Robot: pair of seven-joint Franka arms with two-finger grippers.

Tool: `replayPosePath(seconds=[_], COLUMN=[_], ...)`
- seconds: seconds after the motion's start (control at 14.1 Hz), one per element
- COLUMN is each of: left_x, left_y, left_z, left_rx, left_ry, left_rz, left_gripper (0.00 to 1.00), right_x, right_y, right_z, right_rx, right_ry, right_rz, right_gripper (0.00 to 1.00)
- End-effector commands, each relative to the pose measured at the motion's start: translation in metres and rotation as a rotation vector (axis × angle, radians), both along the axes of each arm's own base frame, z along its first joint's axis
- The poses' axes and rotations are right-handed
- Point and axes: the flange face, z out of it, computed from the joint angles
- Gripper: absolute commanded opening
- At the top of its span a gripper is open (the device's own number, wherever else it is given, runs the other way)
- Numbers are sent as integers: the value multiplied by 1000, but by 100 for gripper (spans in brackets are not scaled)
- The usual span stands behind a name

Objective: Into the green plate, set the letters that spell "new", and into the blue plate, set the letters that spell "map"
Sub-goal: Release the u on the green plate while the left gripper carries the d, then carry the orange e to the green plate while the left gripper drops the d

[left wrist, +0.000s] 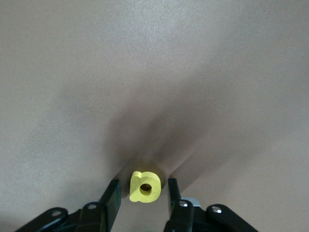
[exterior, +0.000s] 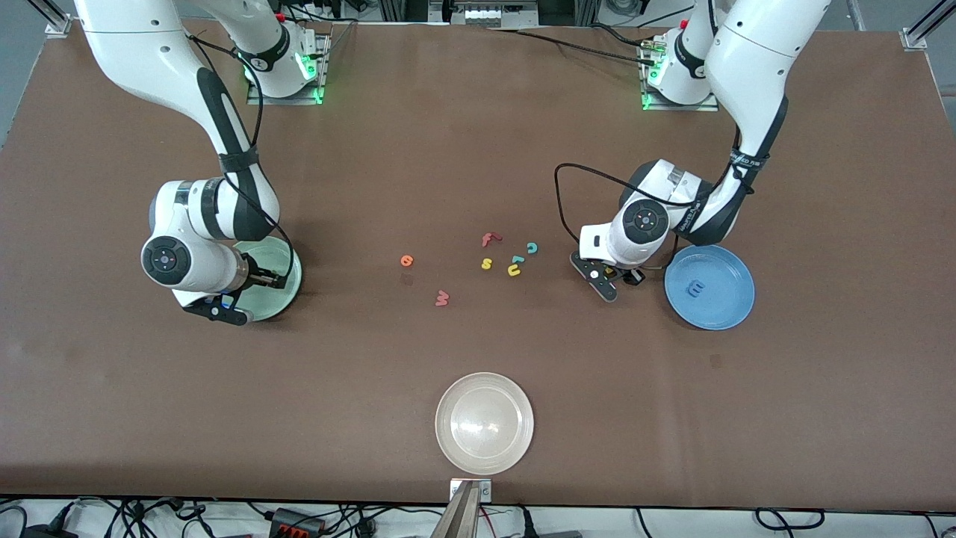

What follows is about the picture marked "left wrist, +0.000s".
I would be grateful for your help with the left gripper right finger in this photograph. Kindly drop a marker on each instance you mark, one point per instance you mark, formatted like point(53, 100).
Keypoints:
point(179, 217)

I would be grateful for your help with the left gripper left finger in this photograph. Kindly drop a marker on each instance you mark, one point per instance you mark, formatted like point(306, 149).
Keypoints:
point(108, 212)

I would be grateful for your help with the yellow letter d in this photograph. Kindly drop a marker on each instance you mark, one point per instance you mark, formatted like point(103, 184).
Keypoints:
point(155, 183)

